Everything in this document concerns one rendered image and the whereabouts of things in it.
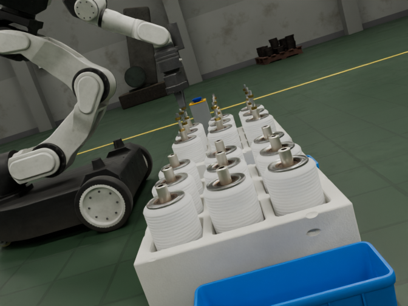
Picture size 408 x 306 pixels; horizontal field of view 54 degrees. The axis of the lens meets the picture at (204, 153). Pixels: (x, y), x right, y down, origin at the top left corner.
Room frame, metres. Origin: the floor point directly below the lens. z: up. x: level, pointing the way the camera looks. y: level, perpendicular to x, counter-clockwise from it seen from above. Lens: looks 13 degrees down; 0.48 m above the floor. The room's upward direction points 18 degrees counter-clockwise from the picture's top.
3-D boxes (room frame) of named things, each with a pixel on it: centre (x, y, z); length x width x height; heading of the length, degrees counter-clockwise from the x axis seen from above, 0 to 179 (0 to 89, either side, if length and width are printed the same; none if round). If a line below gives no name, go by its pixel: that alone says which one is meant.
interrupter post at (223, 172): (0.71, -0.02, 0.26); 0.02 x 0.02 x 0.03
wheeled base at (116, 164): (1.65, 0.61, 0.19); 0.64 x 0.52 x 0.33; 85
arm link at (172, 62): (1.48, 0.02, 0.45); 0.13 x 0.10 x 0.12; 159
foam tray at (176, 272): (0.82, -0.03, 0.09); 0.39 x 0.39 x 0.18; 85
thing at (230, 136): (1.24, -0.07, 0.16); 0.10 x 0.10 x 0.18
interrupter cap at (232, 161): (0.82, -0.03, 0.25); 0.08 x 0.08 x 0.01
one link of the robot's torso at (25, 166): (1.66, 0.65, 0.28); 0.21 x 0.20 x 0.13; 85
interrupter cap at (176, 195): (0.72, 0.10, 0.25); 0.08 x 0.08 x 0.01
